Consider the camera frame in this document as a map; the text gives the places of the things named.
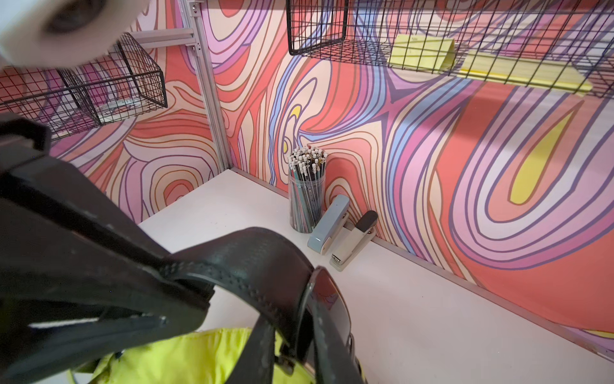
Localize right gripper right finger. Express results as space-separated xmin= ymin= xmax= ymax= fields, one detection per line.
xmin=1 ymin=113 xmax=208 ymax=335

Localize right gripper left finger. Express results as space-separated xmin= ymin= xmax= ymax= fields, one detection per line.
xmin=1 ymin=314 xmax=206 ymax=383

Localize neon yellow trousers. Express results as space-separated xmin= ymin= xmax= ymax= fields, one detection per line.
xmin=66 ymin=327 xmax=366 ymax=384

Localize black leather belt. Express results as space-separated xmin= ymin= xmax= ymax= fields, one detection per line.
xmin=161 ymin=227 xmax=365 ymax=383

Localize pencil cup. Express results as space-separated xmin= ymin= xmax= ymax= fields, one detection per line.
xmin=288 ymin=145 xmax=328 ymax=234

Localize beige black stapler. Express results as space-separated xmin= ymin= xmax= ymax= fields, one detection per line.
xmin=330 ymin=211 xmax=379 ymax=271

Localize yellow sticky note pad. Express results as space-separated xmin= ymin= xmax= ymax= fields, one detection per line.
xmin=388 ymin=35 xmax=456 ymax=73

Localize left wire basket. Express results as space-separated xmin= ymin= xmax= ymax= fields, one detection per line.
xmin=1 ymin=33 xmax=168 ymax=141

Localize wire basket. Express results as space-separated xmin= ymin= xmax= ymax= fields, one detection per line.
xmin=286 ymin=1 xmax=613 ymax=99
xmin=1 ymin=33 xmax=168 ymax=141

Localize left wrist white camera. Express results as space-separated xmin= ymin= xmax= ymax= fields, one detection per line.
xmin=1 ymin=0 xmax=150 ymax=68

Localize back wire basket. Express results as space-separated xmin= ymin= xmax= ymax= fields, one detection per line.
xmin=286 ymin=1 xmax=613 ymax=99

